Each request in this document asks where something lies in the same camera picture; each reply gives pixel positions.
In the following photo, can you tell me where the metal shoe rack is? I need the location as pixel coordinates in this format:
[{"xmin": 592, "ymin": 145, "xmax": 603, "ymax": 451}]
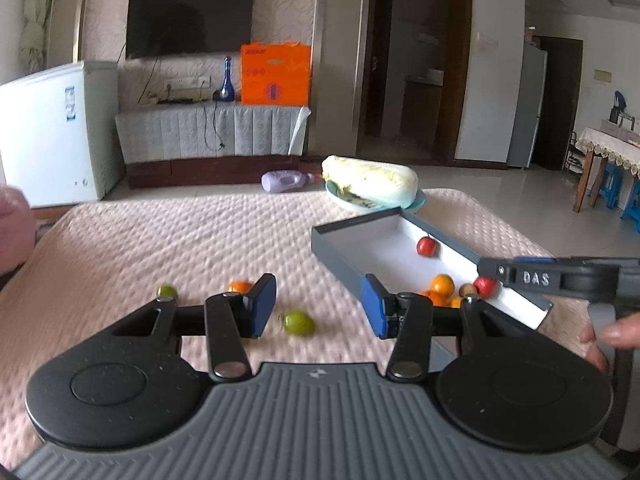
[{"xmin": 565, "ymin": 132, "xmax": 584, "ymax": 173}]

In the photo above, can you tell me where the pink quilted blanket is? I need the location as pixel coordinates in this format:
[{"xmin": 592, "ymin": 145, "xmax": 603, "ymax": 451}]
[{"xmin": 0, "ymin": 188, "xmax": 596, "ymax": 466}]

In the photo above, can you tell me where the orange gift box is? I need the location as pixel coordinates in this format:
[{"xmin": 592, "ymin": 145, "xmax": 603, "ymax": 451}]
[{"xmin": 241, "ymin": 42, "xmax": 312, "ymax": 107}]

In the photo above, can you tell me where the white plastic sheet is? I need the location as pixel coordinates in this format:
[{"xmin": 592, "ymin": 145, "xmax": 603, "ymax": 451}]
[{"xmin": 287, "ymin": 106, "xmax": 312, "ymax": 157}]

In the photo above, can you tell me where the white chest freezer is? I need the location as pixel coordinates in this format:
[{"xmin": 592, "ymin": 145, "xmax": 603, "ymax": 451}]
[{"xmin": 0, "ymin": 60, "xmax": 126, "ymax": 208}]

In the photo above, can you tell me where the grey cardboard box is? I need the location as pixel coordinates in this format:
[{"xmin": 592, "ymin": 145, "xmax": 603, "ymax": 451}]
[{"xmin": 311, "ymin": 207, "xmax": 554, "ymax": 332}]

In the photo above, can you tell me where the black hanging cable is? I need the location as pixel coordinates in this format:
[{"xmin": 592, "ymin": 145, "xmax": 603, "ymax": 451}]
[{"xmin": 212, "ymin": 90, "xmax": 227, "ymax": 150}]

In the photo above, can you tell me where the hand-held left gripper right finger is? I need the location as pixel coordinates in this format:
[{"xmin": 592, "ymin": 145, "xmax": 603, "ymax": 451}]
[{"xmin": 360, "ymin": 273, "xmax": 506, "ymax": 382}]

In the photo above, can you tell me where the napa cabbage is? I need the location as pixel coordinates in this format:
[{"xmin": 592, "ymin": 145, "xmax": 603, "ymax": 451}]
[{"xmin": 321, "ymin": 155, "xmax": 419, "ymax": 209}]

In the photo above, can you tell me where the black television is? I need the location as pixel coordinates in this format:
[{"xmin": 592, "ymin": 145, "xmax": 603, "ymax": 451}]
[{"xmin": 125, "ymin": 0, "xmax": 255, "ymax": 59}]

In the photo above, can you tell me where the blue plastic stool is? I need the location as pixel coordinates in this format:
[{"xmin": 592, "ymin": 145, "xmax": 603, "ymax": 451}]
[
  {"xmin": 620, "ymin": 180, "xmax": 640, "ymax": 233},
  {"xmin": 595, "ymin": 165, "xmax": 624, "ymax": 209}
]

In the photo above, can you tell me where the purple detergent bottle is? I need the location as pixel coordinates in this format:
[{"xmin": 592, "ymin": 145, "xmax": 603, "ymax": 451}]
[{"xmin": 261, "ymin": 170, "xmax": 323, "ymax": 194}]

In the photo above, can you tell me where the person's right hand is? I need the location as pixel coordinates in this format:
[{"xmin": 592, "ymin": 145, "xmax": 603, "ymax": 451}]
[{"xmin": 580, "ymin": 312, "xmax": 640, "ymax": 372}]

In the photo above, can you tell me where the blue glass bottle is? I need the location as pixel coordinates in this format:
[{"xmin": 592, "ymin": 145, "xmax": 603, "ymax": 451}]
[{"xmin": 218, "ymin": 56, "xmax": 236, "ymax": 102}]

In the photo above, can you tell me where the dark wooden door frame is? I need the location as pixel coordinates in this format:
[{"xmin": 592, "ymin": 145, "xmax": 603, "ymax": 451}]
[{"xmin": 355, "ymin": 0, "xmax": 474, "ymax": 167}]

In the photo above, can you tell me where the teal plate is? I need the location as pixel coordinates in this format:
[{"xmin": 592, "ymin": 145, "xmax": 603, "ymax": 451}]
[{"xmin": 325, "ymin": 180, "xmax": 427, "ymax": 212}]

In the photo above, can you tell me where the pink plush toy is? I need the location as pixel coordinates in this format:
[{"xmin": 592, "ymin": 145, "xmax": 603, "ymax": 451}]
[{"xmin": 0, "ymin": 185, "xmax": 37, "ymax": 273}]

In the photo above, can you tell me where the green tomato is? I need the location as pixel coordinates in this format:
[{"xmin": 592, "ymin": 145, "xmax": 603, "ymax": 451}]
[{"xmin": 280, "ymin": 310, "xmax": 317, "ymax": 337}]

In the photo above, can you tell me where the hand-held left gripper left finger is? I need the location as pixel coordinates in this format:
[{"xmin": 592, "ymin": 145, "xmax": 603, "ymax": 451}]
[{"xmin": 111, "ymin": 273, "xmax": 277, "ymax": 382}]

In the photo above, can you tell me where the white wall socket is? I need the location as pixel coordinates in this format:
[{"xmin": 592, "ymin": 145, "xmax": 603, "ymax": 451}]
[{"xmin": 164, "ymin": 76, "xmax": 212, "ymax": 92}]

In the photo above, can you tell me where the grey refrigerator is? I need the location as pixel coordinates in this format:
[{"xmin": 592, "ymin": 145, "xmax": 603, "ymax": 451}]
[{"xmin": 506, "ymin": 44, "xmax": 548, "ymax": 169}]

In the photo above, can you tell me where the cloth-covered television cabinet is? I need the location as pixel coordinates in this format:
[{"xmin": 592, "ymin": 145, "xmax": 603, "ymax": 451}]
[{"xmin": 114, "ymin": 105, "xmax": 312, "ymax": 189}]

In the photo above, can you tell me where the tied pale curtain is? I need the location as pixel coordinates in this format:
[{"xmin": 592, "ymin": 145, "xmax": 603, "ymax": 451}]
[{"xmin": 19, "ymin": 0, "xmax": 56, "ymax": 63}]

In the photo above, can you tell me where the table with lace cloth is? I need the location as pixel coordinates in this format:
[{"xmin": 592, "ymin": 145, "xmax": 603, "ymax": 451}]
[{"xmin": 572, "ymin": 126, "xmax": 640, "ymax": 213}]

